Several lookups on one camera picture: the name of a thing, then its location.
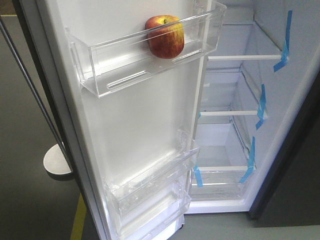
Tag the clear bottom door bin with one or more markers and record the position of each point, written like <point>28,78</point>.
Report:
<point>144,215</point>

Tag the clear fridge crisper drawer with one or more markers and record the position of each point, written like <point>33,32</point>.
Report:
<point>218,185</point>

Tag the dark grey fridge body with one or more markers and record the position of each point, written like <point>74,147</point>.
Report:
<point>256,83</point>

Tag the red yellow apple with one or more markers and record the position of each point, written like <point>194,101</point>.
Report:
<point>167,42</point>

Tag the top glass fridge shelf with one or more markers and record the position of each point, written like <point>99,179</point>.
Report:
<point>243,42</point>

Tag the lower glass fridge shelf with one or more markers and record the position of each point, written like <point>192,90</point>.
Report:
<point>222,147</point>

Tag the clear door bin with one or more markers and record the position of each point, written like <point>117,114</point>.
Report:
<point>144,215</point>
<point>168,168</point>
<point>107,67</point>

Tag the clear lower door bin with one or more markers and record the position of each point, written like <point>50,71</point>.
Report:
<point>168,168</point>

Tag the open fridge door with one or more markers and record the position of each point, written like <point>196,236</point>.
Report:
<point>110,139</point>

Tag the glass fridge shelf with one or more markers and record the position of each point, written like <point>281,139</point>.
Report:
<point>232,94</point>
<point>243,42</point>
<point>222,147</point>

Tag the middle glass fridge shelf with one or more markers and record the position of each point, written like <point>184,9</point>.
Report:
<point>232,94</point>

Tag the clear upper door bin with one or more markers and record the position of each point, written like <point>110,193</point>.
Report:
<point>107,67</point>

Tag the metal stand with round base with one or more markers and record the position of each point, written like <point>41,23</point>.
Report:
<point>55,161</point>

